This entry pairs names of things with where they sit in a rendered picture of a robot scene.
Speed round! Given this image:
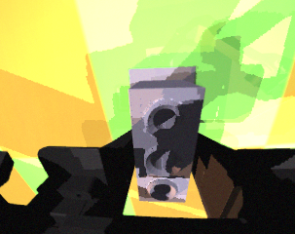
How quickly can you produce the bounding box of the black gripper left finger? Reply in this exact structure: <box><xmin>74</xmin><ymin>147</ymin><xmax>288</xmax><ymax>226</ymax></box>
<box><xmin>37</xmin><ymin>130</ymin><xmax>135</xmax><ymax>215</ymax></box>

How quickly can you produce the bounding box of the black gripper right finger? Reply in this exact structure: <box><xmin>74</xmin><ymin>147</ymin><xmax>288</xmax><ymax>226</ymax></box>
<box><xmin>191</xmin><ymin>133</ymin><xmax>295</xmax><ymax>218</ymax></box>

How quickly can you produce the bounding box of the grey base plate with two pins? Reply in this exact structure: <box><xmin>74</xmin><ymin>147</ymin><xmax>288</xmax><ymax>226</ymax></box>
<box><xmin>129</xmin><ymin>66</ymin><xmax>196</xmax><ymax>87</ymax></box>

